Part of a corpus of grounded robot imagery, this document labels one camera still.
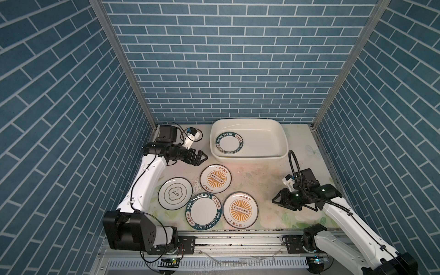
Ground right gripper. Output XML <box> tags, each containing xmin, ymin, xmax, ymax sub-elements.
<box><xmin>270</xmin><ymin>186</ymin><xmax>307</xmax><ymax>209</ymax></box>

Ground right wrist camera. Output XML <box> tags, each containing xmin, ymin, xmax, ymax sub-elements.
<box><xmin>282</xmin><ymin>150</ymin><xmax>317</xmax><ymax>193</ymax></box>

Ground orange sunburst plate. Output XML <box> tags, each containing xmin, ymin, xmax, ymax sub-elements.
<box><xmin>223</xmin><ymin>191</ymin><xmax>259</xmax><ymax>229</ymax></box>
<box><xmin>199</xmin><ymin>165</ymin><xmax>232</xmax><ymax>194</ymax></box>

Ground corner aluminium post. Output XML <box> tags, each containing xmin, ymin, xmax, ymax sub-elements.
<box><xmin>89</xmin><ymin>0</ymin><xmax>157</xmax><ymax>131</ymax></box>
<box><xmin>311</xmin><ymin>0</ymin><xmax>391</xmax><ymax>132</ymax></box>

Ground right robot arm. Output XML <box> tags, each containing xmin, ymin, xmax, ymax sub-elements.
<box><xmin>272</xmin><ymin>184</ymin><xmax>418</xmax><ymax>275</ymax></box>

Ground right corner aluminium post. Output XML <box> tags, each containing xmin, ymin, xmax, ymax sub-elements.
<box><xmin>311</xmin><ymin>0</ymin><xmax>391</xmax><ymax>132</ymax></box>

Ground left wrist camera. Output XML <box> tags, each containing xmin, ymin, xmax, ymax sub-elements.
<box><xmin>183</xmin><ymin>127</ymin><xmax>204</xmax><ymax>149</ymax></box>

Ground green rim plate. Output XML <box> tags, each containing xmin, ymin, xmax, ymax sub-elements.
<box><xmin>215</xmin><ymin>132</ymin><xmax>244</xmax><ymax>154</ymax></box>
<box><xmin>185</xmin><ymin>192</ymin><xmax>222</xmax><ymax>231</ymax></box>

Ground white plate grey flower outline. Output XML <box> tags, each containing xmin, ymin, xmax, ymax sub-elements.
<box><xmin>158</xmin><ymin>177</ymin><xmax>193</xmax><ymax>210</ymax></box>

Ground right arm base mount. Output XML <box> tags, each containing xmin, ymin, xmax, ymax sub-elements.
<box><xmin>281</xmin><ymin>235</ymin><xmax>317</xmax><ymax>254</ymax></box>

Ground left corner aluminium post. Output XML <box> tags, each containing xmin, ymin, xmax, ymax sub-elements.
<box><xmin>89</xmin><ymin>0</ymin><xmax>157</xmax><ymax>131</ymax></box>

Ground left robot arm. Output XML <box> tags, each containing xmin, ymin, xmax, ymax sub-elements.
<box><xmin>103</xmin><ymin>124</ymin><xmax>208</xmax><ymax>253</ymax></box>

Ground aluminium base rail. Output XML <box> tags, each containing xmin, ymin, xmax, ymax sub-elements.
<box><xmin>91</xmin><ymin>230</ymin><xmax>355</xmax><ymax>275</ymax></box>

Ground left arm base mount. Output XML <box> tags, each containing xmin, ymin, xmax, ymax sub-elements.
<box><xmin>147</xmin><ymin>236</ymin><xmax>196</xmax><ymax>255</ymax></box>

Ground white plastic bin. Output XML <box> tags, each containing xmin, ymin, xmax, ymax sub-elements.
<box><xmin>210</xmin><ymin>119</ymin><xmax>289</xmax><ymax>164</ymax></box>

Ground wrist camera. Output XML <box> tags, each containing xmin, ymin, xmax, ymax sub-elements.
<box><xmin>183</xmin><ymin>127</ymin><xmax>204</xmax><ymax>149</ymax></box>
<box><xmin>282</xmin><ymin>150</ymin><xmax>317</xmax><ymax>193</ymax></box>

